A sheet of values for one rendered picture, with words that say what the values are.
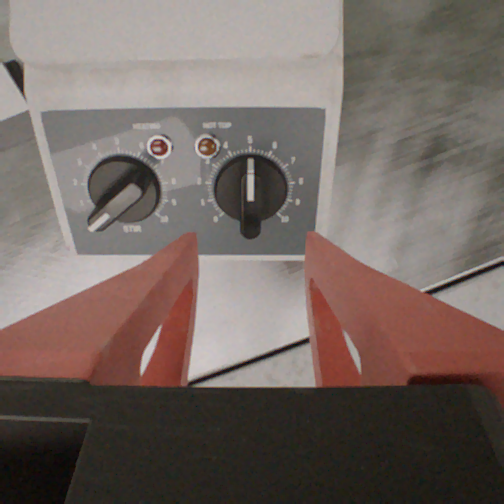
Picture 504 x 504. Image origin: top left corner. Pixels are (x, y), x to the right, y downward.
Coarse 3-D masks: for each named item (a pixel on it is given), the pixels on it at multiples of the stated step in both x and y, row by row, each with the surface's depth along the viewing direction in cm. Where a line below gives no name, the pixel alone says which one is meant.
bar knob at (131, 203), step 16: (112, 160) 18; (128, 160) 18; (96, 176) 18; (112, 176) 18; (128, 176) 18; (144, 176) 18; (96, 192) 19; (112, 192) 18; (128, 192) 17; (144, 192) 17; (96, 208) 18; (112, 208) 18; (128, 208) 18; (144, 208) 19; (96, 224) 18
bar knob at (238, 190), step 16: (240, 160) 18; (256, 160) 18; (224, 176) 18; (240, 176) 17; (256, 176) 17; (272, 176) 18; (224, 192) 19; (240, 192) 17; (256, 192) 17; (272, 192) 19; (224, 208) 19; (240, 208) 18; (256, 208) 18; (272, 208) 19; (240, 224) 18; (256, 224) 18
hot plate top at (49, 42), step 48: (48, 0) 15; (96, 0) 15; (144, 0) 15; (192, 0) 15; (240, 0) 15; (288, 0) 15; (336, 0) 15; (48, 48) 15; (96, 48) 15; (144, 48) 15; (192, 48) 15; (240, 48) 15; (288, 48) 15
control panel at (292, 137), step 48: (48, 144) 18; (96, 144) 18; (144, 144) 18; (192, 144) 18; (240, 144) 18; (288, 144) 18; (192, 192) 19; (288, 192) 19; (96, 240) 21; (144, 240) 21; (240, 240) 21; (288, 240) 21
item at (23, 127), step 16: (0, 64) 21; (16, 64) 23; (16, 80) 23; (16, 96) 22; (0, 112) 23; (16, 112) 23; (0, 128) 23; (16, 128) 23; (32, 128) 23; (0, 144) 23; (16, 144) 23
